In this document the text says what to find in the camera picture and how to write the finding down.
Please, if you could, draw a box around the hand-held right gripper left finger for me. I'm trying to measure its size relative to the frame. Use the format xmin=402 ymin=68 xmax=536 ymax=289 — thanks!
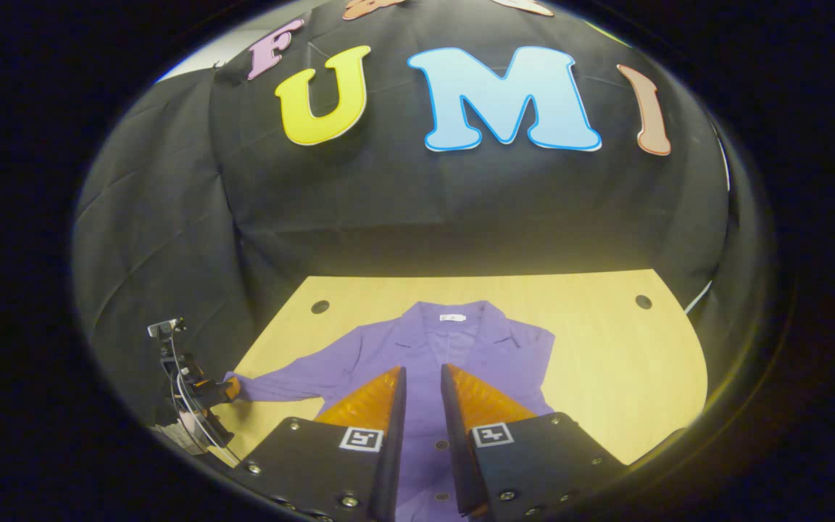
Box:
xmin=233 ymin=366 xmax=408 ymax=522

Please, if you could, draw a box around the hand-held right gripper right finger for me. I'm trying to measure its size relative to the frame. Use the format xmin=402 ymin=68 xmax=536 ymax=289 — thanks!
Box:
xmin=439 ymin=362 xmax=628 ymax=519

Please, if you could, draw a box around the purple button shirt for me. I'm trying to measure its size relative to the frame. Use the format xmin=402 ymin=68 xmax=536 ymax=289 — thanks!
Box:
xmin=223 ymin=299 xmax=556 ymax=522

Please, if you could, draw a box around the white cable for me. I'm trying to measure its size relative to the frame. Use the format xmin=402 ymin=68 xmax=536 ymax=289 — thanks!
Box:
xmin=684 ymin=281 xmax=713 ymax=314

